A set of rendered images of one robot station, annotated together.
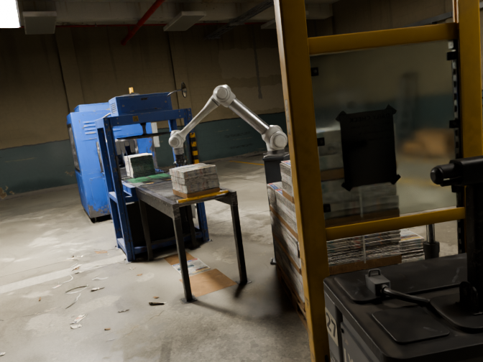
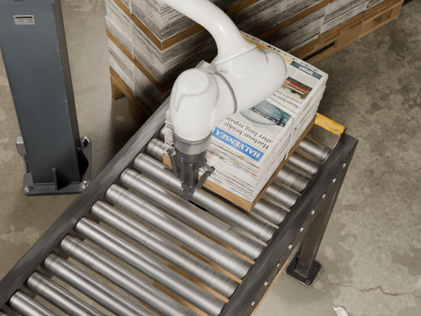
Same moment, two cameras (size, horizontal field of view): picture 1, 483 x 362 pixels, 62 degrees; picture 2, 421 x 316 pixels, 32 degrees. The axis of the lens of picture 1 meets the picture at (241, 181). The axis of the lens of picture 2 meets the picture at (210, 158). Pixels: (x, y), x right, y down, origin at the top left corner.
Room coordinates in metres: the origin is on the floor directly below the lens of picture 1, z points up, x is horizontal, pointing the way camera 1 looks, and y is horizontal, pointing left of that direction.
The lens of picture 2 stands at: (4.16, 1.38, 2.49)
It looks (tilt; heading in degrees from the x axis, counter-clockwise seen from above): 54 degrees down; 234
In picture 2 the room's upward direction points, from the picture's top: 6 degrees clockwise
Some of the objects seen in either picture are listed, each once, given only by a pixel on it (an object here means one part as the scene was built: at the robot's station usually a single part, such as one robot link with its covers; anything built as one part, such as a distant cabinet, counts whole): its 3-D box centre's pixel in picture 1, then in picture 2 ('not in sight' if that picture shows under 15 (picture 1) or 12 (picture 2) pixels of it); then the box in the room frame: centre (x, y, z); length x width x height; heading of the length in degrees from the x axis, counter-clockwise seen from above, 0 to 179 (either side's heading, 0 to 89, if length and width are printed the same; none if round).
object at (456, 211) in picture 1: (396, 223); not in sight; (1.51, -0.58, 0.92); 0.57 x 0.01 x 0.05; 96
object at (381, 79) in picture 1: (387, 132); not in sight; (1.53, -0.57, 1.27); 0.57 x 0.01 x 0.65; 96
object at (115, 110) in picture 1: (140, 105); not in sight; (4.66, 1.03, 1.65); 0.60 x 0.45 x 0.20; 116
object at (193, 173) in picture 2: not in sight; (194, 171); (3.59, 0.53, 1.02); 0.04 x 0.01 x 0.11; 25
